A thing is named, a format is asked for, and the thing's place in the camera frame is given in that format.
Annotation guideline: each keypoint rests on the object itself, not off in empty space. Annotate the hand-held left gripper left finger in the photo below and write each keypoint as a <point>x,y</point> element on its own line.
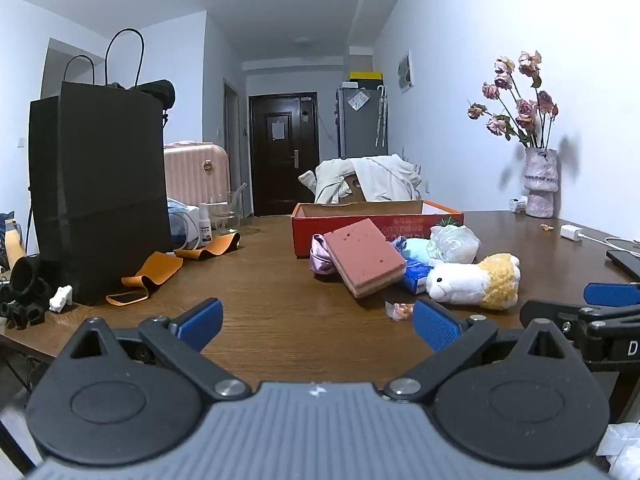
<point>202,322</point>

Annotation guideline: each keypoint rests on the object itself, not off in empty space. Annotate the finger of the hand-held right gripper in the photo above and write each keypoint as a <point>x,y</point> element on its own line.
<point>610,293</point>
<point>547,312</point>

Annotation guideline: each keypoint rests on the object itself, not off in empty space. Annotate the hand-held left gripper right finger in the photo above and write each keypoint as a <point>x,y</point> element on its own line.
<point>435,327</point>

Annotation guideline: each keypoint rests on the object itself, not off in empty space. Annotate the small clear candy packet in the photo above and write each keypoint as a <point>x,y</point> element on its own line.
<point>400,311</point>

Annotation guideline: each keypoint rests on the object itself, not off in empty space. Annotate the white and yellow alpaca plush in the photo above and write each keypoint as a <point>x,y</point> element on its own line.
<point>465,280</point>

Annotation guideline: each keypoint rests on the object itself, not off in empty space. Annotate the blue tissue packet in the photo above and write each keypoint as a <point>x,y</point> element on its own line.
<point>414,275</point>

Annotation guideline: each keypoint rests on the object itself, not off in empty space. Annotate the light blue plush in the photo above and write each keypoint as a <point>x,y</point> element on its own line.
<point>415,249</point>

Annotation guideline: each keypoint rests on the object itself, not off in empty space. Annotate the white plastic bag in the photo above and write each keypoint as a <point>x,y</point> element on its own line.
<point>452,242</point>
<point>622,452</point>

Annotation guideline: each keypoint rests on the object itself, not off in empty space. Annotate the pink sponge block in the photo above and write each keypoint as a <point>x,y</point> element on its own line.
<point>365,255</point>

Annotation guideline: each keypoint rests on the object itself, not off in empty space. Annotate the purple satin pouch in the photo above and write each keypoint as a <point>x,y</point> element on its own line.
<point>320,257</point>

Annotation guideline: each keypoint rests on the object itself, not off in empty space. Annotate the red cardboard box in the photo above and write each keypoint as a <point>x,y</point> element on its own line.
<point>305,235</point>

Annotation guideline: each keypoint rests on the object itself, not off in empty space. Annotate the black phone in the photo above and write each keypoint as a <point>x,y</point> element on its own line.
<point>625,261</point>

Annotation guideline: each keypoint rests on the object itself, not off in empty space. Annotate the orange resistance band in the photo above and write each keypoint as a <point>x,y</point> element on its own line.
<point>157,267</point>
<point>220,245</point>

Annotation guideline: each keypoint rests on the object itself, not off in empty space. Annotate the white charger plug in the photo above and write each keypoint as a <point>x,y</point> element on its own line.
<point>570,233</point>

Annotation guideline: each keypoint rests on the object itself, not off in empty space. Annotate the white spray bottle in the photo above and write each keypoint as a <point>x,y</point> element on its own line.
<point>205,230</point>

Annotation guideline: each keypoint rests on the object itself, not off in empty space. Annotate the clear bag with blue contents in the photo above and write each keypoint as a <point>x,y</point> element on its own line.
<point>181,220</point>

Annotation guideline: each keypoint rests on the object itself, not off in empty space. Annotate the pink textured vase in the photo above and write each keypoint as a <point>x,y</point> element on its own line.
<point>540,180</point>

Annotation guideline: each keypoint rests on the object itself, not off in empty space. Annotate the small white toy figure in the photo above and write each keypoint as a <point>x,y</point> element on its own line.
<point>60,300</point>

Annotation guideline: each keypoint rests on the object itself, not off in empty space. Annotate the pink ribbed suitcase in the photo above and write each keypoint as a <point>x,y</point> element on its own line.
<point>195,175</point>

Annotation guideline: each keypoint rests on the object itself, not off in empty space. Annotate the brown cardboard carton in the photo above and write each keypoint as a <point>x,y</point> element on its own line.
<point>354,192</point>

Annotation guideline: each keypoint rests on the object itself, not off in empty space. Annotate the beige jacket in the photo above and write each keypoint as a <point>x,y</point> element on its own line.
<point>380,175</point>

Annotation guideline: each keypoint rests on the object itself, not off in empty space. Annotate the black paper bag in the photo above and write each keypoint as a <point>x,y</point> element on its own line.
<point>110,185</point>

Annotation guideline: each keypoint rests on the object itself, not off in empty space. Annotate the dark wooden door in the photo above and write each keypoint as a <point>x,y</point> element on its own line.
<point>282,175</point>

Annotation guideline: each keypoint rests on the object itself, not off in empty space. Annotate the black plastic tube fitting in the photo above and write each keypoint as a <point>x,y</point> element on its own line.
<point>27,277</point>

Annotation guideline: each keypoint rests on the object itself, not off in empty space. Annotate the black tripod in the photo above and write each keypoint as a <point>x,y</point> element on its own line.
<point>31,220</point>

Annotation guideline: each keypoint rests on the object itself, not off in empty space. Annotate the dried pink roses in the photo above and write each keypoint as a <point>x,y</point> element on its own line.
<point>525,107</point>

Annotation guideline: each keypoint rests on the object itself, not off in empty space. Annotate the grey refrigerator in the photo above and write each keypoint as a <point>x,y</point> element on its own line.
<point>360,132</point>

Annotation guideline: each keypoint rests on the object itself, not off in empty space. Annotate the white paper notice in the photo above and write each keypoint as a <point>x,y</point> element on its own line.
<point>280,127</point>

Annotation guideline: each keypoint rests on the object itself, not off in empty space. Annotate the white folded umbrella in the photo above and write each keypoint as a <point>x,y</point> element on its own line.
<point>381,115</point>

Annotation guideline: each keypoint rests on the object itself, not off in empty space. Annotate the black cylindrical object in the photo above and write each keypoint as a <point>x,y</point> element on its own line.
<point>159,92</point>

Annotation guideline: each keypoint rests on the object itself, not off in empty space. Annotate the clear document sleeve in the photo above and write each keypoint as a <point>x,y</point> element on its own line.
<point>358,100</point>

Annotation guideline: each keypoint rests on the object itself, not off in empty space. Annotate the yellow and black box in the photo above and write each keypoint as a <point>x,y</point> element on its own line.
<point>366,76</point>

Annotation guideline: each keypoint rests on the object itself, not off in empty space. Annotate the black plastic bracket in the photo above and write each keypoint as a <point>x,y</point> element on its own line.
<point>22,315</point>

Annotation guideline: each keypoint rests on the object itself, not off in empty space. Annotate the framed wall picture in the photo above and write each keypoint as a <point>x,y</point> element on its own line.
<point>406,72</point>

